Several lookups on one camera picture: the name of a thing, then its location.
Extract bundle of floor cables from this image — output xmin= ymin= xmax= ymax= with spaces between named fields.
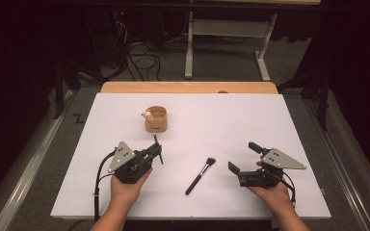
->
xmin=110 ymin=18 xmax=162 ymax=82

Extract white desk frame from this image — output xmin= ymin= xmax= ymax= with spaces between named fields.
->
xmin=184 ymin=0 xmax=322 ymax=82

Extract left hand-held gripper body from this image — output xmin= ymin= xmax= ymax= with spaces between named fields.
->
xmin=108 ymin=141 xmax=155 ymax=185

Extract person's right hand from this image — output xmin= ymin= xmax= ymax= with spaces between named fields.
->
xmin=246 ymin=180 xmax=296 ymax=215

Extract black makeup brush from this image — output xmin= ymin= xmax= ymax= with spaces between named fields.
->
xmin=185 ymin=157 xmax=217 ymax=196

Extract tan brush holder with bear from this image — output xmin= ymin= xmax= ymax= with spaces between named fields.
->
xmin=141 ymin=105 xmax=169 ymax=133

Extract aluminium floor rail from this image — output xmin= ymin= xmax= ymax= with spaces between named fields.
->
xmin=0 ymin=90 xmax=75 ymax=231
xmin=304 ymin=99 xmax=370 ymax=231

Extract white table mat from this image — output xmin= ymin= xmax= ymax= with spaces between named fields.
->
xmin=50 ymin=92 xmax=331 ymax=220

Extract black metal stand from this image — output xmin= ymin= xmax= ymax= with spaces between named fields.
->
xmin=277 ymin=68 xmax=331 ymax=132
xmin=52 ymin=61 xmax=81 ymax=119

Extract person's left hand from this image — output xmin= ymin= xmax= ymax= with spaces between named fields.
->
xmin=109 ymin=167 xmax=153 ymax=210

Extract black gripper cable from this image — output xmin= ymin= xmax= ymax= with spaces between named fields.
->
xmin=266 ymin=169 xmax=297 ymax=206
xmin=92 ymin=147 xmax=119 ymax=223

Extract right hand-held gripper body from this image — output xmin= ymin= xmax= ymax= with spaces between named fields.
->
xmin=238 ymin=147 xmax=306 ymax=189

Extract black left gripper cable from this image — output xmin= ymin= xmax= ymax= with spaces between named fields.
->
xmin=92 ymin=147 xmax=119 ymax=223

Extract wooden table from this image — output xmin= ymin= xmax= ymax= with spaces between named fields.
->
xmin=100 ymin=81 xmax=278 ymax=95

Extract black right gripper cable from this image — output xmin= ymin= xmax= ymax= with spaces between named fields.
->
xmin=266 ymin=169 xmax=297 ymax=206

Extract thin dark paint brush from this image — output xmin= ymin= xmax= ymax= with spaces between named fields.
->
xmin=153 ymin=134 xmax=165 ymax=166

